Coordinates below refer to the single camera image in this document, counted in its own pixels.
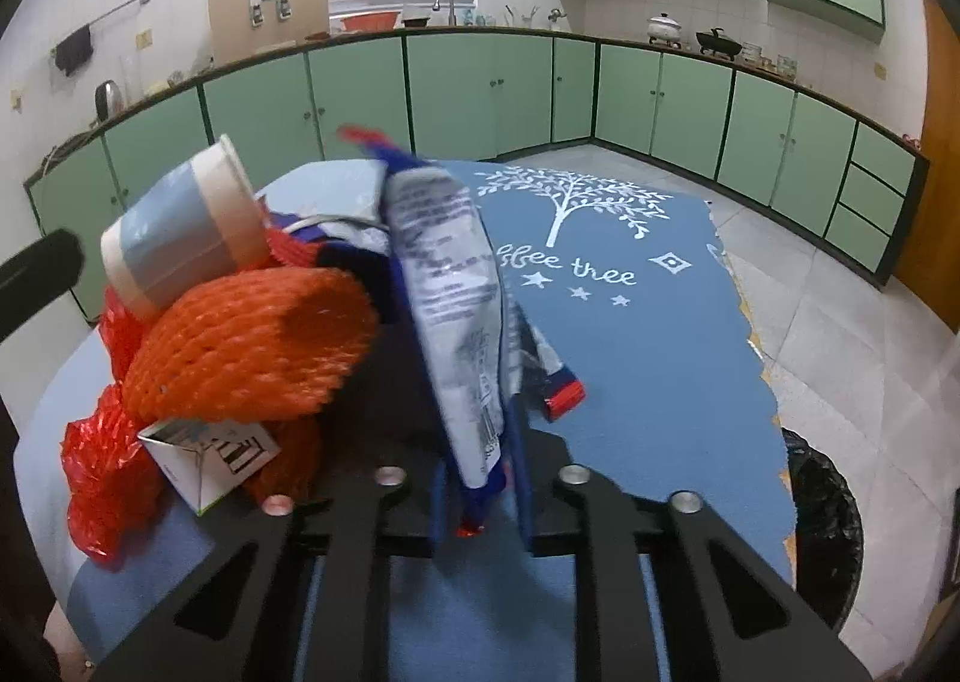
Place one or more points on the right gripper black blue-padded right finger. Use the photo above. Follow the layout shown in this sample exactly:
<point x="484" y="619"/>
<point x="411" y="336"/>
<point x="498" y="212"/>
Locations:
<point x="665" y="587"/>

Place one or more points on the dark towel on rail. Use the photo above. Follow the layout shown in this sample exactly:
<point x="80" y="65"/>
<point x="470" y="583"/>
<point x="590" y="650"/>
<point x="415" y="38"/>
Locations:
<point x="74" y="51"/>

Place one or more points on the steel electric kettle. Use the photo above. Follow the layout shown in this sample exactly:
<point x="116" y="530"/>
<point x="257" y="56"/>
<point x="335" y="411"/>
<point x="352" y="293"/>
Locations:
<point x="108" y="100"/>

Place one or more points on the cardboard box on counter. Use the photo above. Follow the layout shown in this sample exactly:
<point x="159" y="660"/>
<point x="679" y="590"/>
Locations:
<point x="240" y="29"/>

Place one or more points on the blue table mat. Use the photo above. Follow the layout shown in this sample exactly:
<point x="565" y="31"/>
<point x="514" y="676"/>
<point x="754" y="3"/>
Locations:
<point x="648" y="321"/>

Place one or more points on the blue white snack bag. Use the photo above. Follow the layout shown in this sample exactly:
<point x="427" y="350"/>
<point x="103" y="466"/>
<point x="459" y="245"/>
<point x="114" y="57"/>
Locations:
<point x="428" y="262"/>

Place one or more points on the red basin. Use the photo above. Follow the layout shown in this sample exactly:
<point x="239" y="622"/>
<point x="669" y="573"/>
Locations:
<point x="371" y="22"/>

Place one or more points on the black wok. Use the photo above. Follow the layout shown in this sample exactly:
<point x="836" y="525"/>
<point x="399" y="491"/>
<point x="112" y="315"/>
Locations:
<point x="716" y="42"/>

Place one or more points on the red plastic bag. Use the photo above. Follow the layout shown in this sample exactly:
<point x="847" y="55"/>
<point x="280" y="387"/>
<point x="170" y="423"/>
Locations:
<point x="116" y="487"/>

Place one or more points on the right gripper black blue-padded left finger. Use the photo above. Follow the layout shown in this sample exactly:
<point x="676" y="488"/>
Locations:
<point x="305" y="595"/>

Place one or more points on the blue white paper cup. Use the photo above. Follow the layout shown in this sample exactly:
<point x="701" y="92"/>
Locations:
<point x="201" y="221"/>

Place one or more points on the orange foam fruit net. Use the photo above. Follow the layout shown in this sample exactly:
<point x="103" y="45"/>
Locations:
<point x="271" y="345"/>

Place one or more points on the green lower kitchen cabinets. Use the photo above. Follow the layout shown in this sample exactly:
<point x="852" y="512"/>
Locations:
<point x="835" y="178"/>

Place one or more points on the green white milk carton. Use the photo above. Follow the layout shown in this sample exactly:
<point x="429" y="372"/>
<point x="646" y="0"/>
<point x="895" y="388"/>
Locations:
<point x="206" y="461"/>

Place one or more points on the white cooking pot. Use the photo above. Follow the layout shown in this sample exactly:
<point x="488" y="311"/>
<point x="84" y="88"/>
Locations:
<point x="662" y="29"/>

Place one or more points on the wooden table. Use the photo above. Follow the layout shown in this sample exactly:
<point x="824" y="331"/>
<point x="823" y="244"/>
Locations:
<point x="754" y="342"/>

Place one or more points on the black bagged trash bin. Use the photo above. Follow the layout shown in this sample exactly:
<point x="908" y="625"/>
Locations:
<point x="829" y="534"/>

